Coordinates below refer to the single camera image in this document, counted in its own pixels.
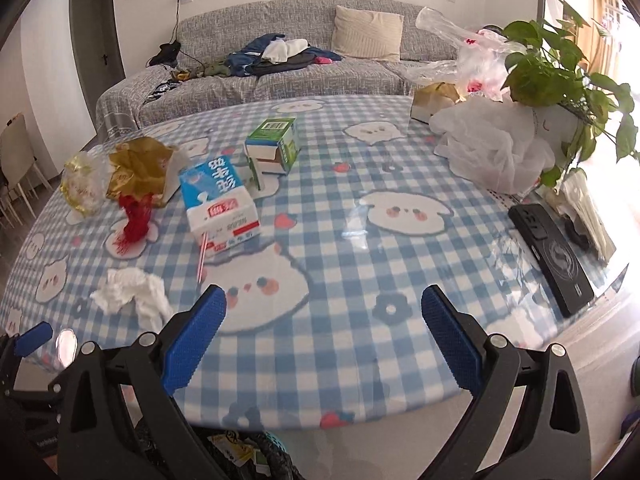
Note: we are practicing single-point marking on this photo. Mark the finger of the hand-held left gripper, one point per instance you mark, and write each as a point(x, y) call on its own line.
point(32, 334)

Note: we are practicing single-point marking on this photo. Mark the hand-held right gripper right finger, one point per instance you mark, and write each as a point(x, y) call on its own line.
point(450, 340)

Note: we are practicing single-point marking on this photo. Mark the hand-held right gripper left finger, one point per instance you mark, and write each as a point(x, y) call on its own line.
point(197, 340)

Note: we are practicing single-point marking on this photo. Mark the red white striped straw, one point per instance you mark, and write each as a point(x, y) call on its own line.
point(202, 260)

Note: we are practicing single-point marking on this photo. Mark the white tissue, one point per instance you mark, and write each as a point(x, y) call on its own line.
point(130, 292)

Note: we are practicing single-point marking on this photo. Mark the yellow snack packet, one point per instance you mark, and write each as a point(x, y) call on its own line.
point(232, 452)

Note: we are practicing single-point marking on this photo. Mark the red tassel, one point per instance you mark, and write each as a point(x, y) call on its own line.
point(136, 220)

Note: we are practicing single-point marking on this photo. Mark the bin with black liner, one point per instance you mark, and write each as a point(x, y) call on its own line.
point(274, 452)

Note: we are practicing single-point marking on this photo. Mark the blue white milk carton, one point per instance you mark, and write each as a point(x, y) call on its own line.
point(220, 205)

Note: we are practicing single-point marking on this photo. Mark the clear bag with gold wrappers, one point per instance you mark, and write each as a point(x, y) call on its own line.
point(85, 185)

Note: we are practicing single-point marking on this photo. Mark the gold paper bag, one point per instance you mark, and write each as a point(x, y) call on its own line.
point(145, 165)

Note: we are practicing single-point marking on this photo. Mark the green white small carton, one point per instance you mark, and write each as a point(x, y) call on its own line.
point(272, 142)

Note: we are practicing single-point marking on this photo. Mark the clear plastic film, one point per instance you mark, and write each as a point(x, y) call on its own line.
point(510, 265)

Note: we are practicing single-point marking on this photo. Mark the blue checked bear tablecloth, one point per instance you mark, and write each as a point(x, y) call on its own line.
point(350, 310)

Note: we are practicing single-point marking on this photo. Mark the black power strip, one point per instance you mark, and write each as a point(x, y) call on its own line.
point(555, 260)

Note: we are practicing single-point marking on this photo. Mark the beige dining chair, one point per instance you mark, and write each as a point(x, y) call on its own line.
point(7, 195)
point(17, 145)

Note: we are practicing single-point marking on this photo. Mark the white plastic packet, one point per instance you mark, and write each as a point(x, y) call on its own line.
point(592, 215)

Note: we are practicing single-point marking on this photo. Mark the white plastic bag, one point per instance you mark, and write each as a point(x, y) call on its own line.
point(490, 145)

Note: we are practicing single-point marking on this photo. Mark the beige tissue box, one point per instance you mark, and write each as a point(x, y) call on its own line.
point(435, 102)

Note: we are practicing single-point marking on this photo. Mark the olive green garment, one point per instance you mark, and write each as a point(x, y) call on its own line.
point(212, 69)

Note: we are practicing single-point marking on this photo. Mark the grey covered sofa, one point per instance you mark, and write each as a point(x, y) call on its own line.
point(300, 85)

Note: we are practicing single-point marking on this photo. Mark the clear red-printed plastic bag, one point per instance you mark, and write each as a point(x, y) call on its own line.
point(475, 60)

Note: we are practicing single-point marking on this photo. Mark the green potted plant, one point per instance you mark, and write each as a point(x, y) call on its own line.
point(545, 70)

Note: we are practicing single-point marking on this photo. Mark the pile of clothes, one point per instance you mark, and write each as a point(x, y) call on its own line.
point(247, 57)

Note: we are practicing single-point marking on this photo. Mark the black garment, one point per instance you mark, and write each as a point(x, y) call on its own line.
point(295, 64)

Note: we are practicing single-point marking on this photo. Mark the white garment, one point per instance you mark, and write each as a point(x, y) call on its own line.
point(282, 51)

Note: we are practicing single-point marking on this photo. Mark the pink sock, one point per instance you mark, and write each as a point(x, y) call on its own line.
point(324, 60)

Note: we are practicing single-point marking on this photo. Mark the grey door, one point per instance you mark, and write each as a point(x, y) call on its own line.
point(95, 30)

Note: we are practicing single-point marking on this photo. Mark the cream cushion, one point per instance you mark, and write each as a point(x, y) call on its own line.
point(367, 32)

